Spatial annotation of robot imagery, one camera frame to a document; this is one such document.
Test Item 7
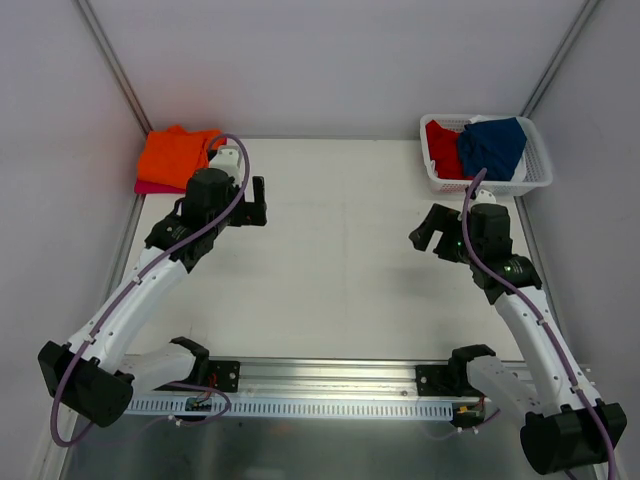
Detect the aluminium mounting rail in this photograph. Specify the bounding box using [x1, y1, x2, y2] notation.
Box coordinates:
[120, 355, 481, 401]

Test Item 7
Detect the white slotted cable duct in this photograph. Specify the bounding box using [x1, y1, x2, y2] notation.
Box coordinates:
[125, 395, 454, 422]

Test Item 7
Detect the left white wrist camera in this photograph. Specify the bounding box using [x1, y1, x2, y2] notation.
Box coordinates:
[208, 145, 242, 181]

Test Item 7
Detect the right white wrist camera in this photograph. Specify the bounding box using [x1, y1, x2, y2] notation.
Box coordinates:
[473, 188, 497, 205]

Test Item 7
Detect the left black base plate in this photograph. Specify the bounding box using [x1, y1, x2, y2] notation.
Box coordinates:
[201, 359, 241, 393]

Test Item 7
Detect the pink folded t shirt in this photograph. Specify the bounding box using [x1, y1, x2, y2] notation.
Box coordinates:
[134, 180, 185, 195]

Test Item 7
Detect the blue t shirt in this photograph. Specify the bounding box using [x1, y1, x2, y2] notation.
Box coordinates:
[456, 117, 529, 182]

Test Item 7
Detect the white plastic basket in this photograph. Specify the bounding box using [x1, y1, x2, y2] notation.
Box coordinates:
[419, 114, 553, 197]

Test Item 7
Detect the red t shirt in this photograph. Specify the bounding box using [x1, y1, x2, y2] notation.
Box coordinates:
[425, 120, 467, 180]

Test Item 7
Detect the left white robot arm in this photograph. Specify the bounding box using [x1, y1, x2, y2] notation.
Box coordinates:
[38, 168, 267, 427]

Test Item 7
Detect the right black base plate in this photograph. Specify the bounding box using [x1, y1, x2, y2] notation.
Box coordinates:
[415, 364, 465, 397]

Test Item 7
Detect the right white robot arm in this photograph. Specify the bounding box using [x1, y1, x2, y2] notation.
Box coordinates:
[409, 203, 627, 478]

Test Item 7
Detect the orange folded t shirt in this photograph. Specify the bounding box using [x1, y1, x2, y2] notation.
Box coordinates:
[136, 125, 226, 190]

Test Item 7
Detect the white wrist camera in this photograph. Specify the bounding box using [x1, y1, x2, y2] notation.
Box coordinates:
[208, 145, 242, 181]
[473, 188, 497, 205]

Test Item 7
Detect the white t shirt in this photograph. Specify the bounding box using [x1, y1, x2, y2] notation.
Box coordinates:
[467, 114, 531, 184]

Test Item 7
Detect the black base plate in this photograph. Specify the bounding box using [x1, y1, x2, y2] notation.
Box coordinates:
[415, 364, 465, 397]
[201, 359, 241, 393]

